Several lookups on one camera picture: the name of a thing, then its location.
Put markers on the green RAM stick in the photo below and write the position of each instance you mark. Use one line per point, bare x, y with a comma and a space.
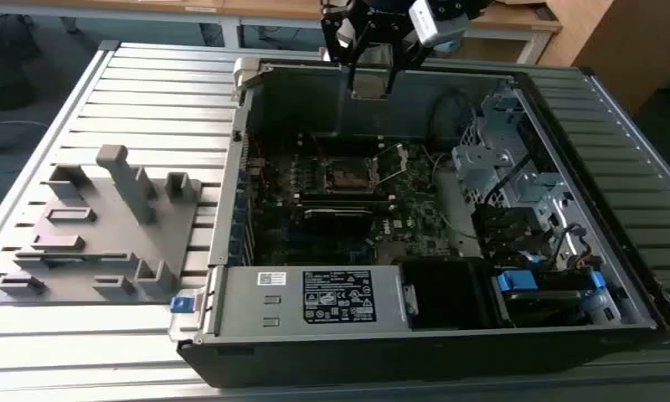
70, 259

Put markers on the silver drive cage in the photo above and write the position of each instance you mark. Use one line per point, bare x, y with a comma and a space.
472, 161

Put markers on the blue case latch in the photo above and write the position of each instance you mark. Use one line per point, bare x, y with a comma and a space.
182, 305

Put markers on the RAM slot black clips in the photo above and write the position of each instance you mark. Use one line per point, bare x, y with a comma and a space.
340, 201
340, 193

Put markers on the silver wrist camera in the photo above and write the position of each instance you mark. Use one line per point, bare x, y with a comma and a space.
434, 25

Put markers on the black graphics card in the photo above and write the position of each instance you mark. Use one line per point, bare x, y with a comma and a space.
338, 222

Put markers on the black office chair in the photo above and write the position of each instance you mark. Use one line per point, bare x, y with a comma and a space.
8, 90

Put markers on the wooden desk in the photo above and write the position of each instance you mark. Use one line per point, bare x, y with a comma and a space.
514, 23

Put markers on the silver CPU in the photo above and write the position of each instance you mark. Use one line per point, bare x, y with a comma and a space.
371, 90

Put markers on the wooden cabinet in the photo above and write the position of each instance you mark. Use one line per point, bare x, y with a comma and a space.
638, 42

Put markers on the CPU socket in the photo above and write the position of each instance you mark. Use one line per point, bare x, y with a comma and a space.
350, 178

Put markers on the green motherboard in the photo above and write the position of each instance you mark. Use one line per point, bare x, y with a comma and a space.
419, 213

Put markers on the blue plastic clip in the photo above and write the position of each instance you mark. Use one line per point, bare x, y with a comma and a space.
596, 280

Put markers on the black hard disk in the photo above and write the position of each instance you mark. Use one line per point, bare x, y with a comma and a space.
542, 303

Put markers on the grey case release latch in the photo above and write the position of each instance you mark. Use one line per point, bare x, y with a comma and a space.
244, 71

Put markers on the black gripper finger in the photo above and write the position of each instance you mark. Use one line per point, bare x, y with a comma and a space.
411, 56
328, 42

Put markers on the silver power supply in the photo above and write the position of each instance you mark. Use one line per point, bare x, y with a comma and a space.
246, 301

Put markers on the grey parts rack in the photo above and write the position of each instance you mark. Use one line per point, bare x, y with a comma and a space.
118, 234

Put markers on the chipset heat sink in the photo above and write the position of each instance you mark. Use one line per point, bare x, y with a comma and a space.
392, 252

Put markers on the blue disk carrier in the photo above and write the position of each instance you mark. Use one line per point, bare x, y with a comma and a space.
516, 280

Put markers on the black PC case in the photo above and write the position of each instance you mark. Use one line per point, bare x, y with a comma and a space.
368, 364

